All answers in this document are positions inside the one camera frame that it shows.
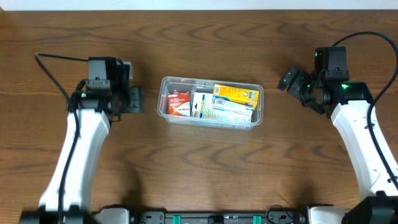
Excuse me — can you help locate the red orange small box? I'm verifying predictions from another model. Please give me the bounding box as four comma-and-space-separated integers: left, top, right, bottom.
168, 91, 191, 117

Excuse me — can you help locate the yellow box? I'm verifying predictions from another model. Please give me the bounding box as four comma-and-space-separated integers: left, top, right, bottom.
213, 84, 259, 109

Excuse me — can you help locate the clear plastic container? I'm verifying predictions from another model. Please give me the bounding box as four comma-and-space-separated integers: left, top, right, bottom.
157, 77, 264, 130

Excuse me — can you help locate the slim white blue box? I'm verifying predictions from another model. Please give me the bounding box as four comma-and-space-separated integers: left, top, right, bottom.
213, 96, 254, 123

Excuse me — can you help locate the large blue white box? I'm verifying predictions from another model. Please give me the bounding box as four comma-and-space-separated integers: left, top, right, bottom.
191, 92, 216, 119

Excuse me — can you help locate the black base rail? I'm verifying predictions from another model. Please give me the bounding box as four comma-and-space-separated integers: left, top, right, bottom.
93, 203, 371, 224

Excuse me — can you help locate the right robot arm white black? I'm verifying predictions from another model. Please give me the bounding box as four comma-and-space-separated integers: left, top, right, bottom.
277, 47, 397, 223

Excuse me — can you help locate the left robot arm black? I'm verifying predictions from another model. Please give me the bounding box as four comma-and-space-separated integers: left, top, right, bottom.
19, 57, 143, 223

